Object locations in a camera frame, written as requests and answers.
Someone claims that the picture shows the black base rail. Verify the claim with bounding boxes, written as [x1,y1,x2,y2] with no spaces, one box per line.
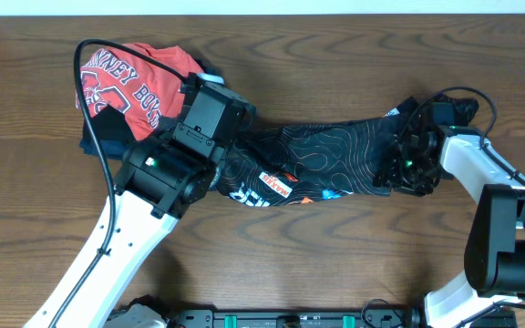
[102,295,519,328]

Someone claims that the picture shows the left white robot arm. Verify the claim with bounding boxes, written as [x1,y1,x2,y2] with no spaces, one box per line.
[26,104,256,327]

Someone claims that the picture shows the navy folded shirt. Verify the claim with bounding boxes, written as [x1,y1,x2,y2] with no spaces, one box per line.
[78,58,225,161]

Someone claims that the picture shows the black folded shirt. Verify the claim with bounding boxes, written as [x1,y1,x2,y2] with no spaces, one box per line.
[90,106,135,146]

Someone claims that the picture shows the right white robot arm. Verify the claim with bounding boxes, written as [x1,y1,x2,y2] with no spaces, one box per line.
[375,123,525,327]

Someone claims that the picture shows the orange printed t-shirt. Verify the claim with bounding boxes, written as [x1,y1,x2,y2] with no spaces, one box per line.
[74,42,205,142]

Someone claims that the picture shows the black orange-lined jersey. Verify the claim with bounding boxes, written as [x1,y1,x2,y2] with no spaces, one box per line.
[212,94,479,207]

